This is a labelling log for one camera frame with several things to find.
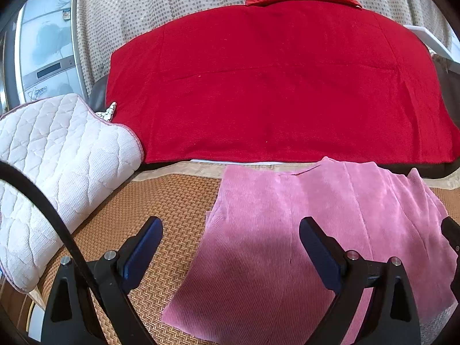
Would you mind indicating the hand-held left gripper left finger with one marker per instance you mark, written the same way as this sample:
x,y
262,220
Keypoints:
x,y
142,255

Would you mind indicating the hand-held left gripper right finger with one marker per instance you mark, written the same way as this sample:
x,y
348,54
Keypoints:
x,y
320,255

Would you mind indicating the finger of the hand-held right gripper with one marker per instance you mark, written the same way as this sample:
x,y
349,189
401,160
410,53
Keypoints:
x,y
451,233

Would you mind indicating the pink garment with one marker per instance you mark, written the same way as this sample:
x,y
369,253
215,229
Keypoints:
x,y
273,222

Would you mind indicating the woven bamboo mat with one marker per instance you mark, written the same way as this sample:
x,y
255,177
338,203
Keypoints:
x,y
172,201

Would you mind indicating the white quilted cushion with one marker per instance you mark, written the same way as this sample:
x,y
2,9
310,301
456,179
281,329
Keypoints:
x,y
61,158

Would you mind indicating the small patterned cloth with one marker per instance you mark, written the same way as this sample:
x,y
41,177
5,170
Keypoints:
x,y
107,113

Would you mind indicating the red blanket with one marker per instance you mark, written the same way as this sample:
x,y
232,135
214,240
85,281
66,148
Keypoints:
x,y
269,90

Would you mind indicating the floral floor-standing air conditioner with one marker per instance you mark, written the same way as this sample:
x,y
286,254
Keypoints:
x,y
46,43

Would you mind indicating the dotted beige curtain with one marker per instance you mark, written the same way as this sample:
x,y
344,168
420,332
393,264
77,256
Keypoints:
x,y
161,3

